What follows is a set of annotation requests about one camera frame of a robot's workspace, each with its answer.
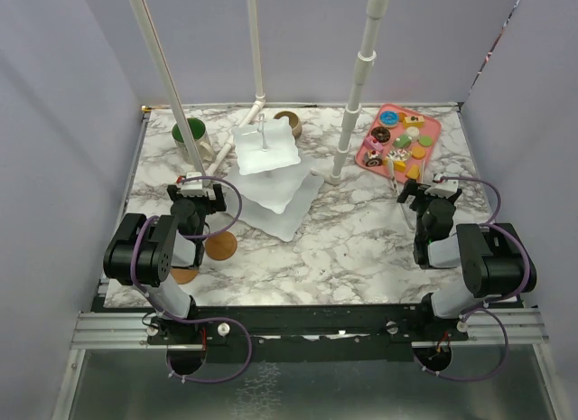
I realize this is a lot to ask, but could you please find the pink serving tray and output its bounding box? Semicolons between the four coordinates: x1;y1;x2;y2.
355;103;442;184

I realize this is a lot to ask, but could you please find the white tiered serving stand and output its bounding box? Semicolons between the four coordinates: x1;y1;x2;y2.
225;119;324;242

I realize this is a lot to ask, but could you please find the chocolate donut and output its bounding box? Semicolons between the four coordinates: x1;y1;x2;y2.
370;126;391;144

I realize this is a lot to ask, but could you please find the blue frosted donut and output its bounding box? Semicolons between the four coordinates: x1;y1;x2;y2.
378;110;399;128

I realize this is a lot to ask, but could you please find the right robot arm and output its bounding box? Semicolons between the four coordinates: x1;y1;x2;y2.
397;175;537;340

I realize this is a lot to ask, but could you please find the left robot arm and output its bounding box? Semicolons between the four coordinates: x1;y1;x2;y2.
103;184;226;343

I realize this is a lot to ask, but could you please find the wooden coaster near stand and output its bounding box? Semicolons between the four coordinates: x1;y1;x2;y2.
205;231;238;261

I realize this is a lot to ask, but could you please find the orange cookie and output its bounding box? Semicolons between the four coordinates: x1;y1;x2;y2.
411;145;427;160

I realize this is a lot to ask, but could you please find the sprinkled cake slice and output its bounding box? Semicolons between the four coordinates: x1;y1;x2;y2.
387;148;411;163

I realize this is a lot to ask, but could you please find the green round pastry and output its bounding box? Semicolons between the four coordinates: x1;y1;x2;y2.
418;135;434;147

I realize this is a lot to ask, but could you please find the chocolate swiss roll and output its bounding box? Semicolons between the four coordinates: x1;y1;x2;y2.
363;151;383;168

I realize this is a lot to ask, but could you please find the wooden coaster near edge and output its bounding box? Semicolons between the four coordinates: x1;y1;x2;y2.
171;267;199;285

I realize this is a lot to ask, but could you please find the green ceramic mug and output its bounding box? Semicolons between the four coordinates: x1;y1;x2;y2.
171;117;214;164

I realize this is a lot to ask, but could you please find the pink cake slice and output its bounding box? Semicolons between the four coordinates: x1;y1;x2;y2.
363;135;383;153

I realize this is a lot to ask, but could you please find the yellow sponge cake slice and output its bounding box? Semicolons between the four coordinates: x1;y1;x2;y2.
402;115;425;128

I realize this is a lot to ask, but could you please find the beige ceramic cup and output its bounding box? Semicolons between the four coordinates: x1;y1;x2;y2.
274;110;303;140

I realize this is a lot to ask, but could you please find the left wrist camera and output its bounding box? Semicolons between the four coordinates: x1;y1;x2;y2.
176;172;208;197

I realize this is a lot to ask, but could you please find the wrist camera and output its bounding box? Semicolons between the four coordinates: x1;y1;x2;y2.
425;173;459;199
176;172;208;197

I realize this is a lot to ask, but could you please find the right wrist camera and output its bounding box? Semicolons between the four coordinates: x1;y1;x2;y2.
425;173;459;199

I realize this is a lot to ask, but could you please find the white pvc frame middle pole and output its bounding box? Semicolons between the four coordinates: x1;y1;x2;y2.
205;0;267;177

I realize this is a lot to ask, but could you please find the white pvc frame pole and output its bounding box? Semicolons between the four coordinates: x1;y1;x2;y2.
326;0;390;185
129;0;205;175
205;0;267;177

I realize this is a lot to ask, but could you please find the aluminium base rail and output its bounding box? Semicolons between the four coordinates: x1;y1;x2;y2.
71;309;549;350

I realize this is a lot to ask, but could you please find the white pvc frame right pole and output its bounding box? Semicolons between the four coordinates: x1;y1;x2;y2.
326;0;390;185

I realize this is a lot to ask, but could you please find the white pvc frame left pole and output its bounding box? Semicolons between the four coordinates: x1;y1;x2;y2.
129;0;205;175

